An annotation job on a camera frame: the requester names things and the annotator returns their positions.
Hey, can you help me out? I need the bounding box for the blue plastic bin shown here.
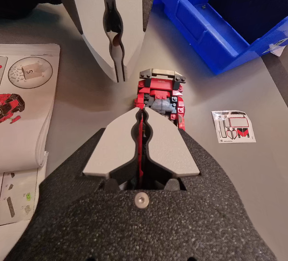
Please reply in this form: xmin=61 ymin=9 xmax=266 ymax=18
xmin=155 ymin=0 xmax=288 ymax=75

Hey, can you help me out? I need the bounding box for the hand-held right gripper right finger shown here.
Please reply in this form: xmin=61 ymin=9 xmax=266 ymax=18
xmin=143 ymin=107 xmax=201 ymax=178

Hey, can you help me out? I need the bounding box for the red lego car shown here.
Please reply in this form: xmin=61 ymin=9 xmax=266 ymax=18
xmin=134 ymin=68 xmax=187 ymax=185

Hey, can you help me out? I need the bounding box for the lego instruction booklet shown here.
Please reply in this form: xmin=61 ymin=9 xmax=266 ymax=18
xmin=0 ymin=44 xmax=61 ymax=226

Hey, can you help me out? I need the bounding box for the lego sticker sheet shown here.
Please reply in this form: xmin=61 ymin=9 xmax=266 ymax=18
xmin=211 ymin=110 xmax=256 ymax=144

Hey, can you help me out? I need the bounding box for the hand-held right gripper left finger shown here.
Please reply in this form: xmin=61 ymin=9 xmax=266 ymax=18
xmin=83 ymin=107 xmax=142 ymax=179

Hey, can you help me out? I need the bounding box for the white paper slip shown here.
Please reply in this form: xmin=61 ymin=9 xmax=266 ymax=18
xmin=270 ymin=45 xmax=286 ymax=57

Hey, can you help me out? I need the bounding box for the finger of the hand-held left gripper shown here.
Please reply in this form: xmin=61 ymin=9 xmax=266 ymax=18
xmin=114 ymin=0 xmax=144 ymax=83
xmin=69 ymin=0 xmax=120 ymax=83

